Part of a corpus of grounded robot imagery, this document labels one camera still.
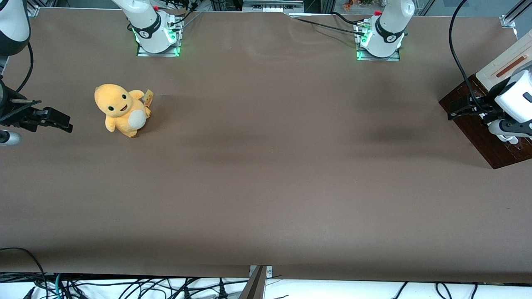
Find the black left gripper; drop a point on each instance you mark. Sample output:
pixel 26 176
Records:
pixel 484 104

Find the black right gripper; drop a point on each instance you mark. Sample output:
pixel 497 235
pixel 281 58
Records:
pixel 9 111

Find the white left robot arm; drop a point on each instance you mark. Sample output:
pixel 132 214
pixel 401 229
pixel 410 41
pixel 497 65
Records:
pixel 390 25

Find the white drawer cabinet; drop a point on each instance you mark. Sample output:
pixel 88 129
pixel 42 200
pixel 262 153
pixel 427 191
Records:
pixel 498 66

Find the dark brown wooden board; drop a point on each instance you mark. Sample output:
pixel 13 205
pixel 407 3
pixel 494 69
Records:
pixel 478 133

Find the yellow plush toy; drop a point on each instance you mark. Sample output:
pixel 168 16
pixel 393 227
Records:
pixel 120 108

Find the yellow paper toy tag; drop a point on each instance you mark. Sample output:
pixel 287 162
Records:
pixel 148 97

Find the grey power strip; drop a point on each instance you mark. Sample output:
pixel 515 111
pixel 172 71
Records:
pixel 273 6

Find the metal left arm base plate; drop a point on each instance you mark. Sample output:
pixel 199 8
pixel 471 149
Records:
pixel 397 56

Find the aluminium frame corner bracket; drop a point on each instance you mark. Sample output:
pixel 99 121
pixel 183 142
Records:
pixel 513 16

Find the small aluminium corner bracket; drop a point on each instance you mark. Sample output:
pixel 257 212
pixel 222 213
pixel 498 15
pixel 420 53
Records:
pixel 33 10

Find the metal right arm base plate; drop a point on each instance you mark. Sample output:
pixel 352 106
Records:
pixel 174 45

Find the grey metal bracket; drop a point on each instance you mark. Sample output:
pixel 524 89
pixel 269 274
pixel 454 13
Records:
pixel 255 284

